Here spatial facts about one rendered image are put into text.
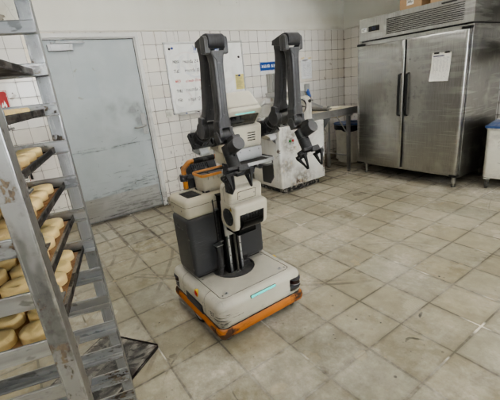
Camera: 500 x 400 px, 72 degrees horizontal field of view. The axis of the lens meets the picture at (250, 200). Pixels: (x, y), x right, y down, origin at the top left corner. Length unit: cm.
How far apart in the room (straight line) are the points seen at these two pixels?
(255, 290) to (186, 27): 354
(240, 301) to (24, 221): 162
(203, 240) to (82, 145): 252
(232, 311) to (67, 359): 146
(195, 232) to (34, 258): 159
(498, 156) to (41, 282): 454
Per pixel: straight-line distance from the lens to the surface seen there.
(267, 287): 214
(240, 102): 179
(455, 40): 454
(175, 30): 472
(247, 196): 193
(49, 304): 61
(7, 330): 77
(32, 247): 58
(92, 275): 109
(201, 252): 218
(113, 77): 443
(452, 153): 461
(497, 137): 468
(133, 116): 447
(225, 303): 202
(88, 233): 104
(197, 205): 207
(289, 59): 179
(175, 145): 463
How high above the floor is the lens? 143
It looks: 19 degrees down
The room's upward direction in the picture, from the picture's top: 6 degrees counter-clockwise
